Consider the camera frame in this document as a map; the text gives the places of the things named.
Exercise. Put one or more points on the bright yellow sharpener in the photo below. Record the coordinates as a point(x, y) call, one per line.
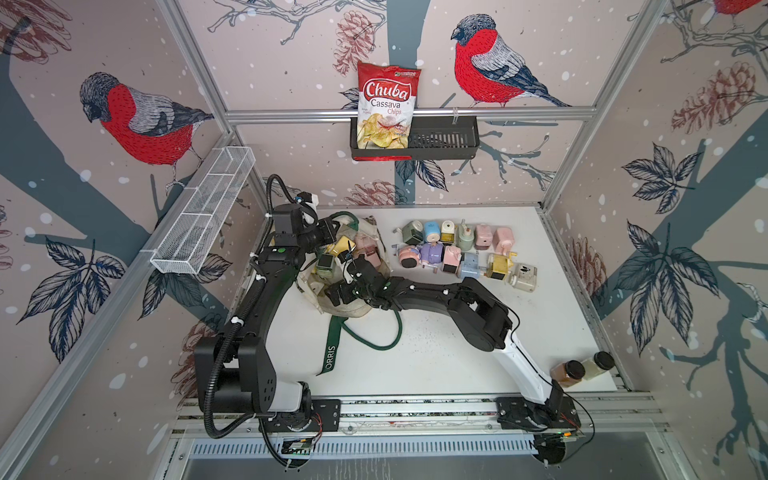
point(343, 244)

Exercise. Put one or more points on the pink face sharpener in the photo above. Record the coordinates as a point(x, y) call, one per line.
point(409, 256)

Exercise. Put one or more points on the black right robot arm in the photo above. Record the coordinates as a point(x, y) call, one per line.
point(485, 322)

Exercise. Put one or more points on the purple sharpener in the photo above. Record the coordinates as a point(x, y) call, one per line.
point(431, 255)

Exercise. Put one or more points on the pink square sharpener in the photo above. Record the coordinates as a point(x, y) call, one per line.
point(503, 241)

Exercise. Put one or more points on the brown spice jar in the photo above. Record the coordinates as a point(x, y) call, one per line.
point(568, 373)

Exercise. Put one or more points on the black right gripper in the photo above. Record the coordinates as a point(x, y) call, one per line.
point(339, 289)

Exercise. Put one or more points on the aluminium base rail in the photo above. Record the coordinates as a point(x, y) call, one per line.
point(376, 427)

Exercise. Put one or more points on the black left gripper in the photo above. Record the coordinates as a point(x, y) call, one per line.
point(328, 234)

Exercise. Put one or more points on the yellow black square sharpener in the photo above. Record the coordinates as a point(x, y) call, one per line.
point(499, 266)

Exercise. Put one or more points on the white wire mesh basket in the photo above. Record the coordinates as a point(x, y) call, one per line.
point(193, 233)

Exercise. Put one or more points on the pale pink sharpener in bag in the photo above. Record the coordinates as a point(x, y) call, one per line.
point(365, 243)

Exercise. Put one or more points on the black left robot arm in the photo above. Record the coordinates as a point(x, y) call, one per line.
point(236, 378)

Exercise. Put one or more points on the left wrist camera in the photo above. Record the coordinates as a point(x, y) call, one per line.
point(308, 198)

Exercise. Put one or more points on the black wall basket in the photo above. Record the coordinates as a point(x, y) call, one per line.
point(431, 138)

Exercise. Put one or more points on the canvas tote bag green handles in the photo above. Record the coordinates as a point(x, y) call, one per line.
point(313, 289)

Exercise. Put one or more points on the red cassava chips bag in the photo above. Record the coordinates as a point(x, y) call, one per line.
point(386, 105)

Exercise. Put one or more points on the grey blue sharpener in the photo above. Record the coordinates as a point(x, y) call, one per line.
point(469, 266)

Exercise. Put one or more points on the pale green sharpener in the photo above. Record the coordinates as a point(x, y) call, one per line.
point(465, 237)

